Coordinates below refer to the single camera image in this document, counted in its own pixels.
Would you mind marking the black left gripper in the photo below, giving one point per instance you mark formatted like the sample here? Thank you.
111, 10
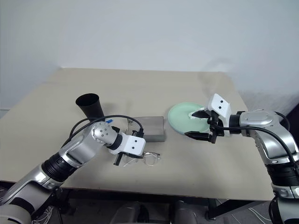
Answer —
139, 133

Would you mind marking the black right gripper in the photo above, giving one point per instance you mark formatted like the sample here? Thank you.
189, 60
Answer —
216, 128

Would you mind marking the light green plate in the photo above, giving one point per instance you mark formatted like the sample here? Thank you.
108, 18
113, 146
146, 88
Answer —
180, 116

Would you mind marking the clear glasses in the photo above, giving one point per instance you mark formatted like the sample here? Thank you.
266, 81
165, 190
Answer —
150, 159

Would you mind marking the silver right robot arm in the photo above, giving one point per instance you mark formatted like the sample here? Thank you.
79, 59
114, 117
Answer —
268, 130

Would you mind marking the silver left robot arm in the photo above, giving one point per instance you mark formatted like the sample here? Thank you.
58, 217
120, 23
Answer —
77, 149

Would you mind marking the grey glasses case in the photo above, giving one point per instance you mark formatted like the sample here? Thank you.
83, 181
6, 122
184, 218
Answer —
153, 128

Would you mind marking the black cup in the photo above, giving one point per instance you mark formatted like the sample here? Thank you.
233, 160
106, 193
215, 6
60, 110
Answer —
90, 107

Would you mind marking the blue marker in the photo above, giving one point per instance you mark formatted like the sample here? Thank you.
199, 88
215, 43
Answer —
109, 121

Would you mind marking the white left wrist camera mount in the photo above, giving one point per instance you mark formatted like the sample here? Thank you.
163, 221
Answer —
133, 143

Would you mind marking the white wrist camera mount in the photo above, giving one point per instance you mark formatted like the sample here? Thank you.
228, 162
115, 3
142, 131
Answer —
133, 143
220, 105

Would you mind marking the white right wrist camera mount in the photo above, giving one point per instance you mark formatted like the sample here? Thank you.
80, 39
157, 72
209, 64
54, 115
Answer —
220, 105

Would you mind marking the black table frame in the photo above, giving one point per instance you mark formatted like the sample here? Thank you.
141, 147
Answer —
213, 207

